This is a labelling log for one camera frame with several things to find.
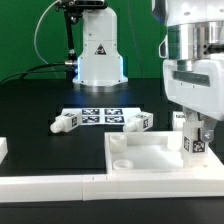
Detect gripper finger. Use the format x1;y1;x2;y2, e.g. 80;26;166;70
200;114;217;142
183;107;199;122

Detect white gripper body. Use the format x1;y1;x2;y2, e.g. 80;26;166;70
162;36;224;122

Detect white square tabletop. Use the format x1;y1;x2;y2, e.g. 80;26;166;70
105;131;224;175

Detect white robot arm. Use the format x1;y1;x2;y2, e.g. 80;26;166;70
74;0;224;142

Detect white U-shaped obstacle fence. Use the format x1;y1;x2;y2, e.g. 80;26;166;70
0;133;224;203

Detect white fiducial marker sheet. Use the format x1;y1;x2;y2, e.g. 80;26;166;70
62;107;141;125

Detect white block left edge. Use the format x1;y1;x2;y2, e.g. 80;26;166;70
0;137;8;164

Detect grey cable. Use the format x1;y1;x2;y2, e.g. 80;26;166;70
33;0;63;79

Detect black cables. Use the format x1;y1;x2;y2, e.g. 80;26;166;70
0;61;78;86

